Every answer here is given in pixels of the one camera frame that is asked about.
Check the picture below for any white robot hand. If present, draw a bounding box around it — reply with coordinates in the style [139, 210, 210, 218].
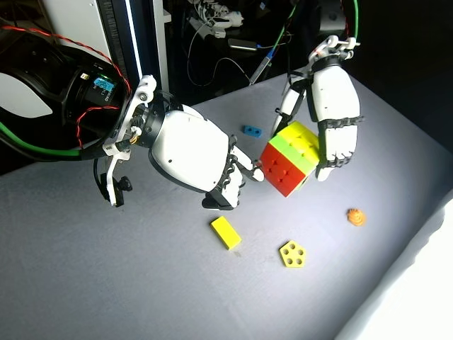
[147, 110, 265, 211]
[270, 65, 365, 182]

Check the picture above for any colourful puzzle cube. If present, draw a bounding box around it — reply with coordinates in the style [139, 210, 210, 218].
[259, 120, 321, 198]

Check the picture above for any spare white robot hand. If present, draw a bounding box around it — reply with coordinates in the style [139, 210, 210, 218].
[189, 0, 245, 39]

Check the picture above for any yellow rectangular block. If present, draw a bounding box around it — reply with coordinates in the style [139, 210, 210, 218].
[210, 215, 243, 251]

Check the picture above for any silver flat device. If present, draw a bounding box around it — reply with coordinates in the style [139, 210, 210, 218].
[228, 38, 258, 52]

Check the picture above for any orange swirl toy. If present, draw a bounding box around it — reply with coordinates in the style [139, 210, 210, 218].
[346, 208, 367, 227]

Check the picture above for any grey table cloth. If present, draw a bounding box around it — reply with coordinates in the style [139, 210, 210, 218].
[0, 69, 453, 340]

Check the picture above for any yellow pentagon block with holes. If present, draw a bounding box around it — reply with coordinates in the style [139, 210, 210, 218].
[278, 240, 307, 268]

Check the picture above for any white cabinet with black strip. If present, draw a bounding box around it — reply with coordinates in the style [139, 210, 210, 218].
[42, 0, 171, 93]

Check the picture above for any green cable with grey sleeve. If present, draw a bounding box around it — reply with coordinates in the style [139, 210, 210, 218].
[248, 3, 298, 86]

